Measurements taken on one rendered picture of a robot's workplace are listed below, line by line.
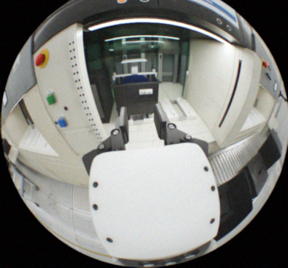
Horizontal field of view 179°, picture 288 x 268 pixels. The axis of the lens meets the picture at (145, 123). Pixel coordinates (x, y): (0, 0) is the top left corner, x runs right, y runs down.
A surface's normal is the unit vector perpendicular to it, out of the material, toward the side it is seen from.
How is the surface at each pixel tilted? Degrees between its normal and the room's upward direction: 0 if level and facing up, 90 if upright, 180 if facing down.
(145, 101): 90
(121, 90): 90
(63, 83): 90
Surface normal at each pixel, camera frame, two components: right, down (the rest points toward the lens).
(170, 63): 0.12, 0.67
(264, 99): -0.99, 0.10
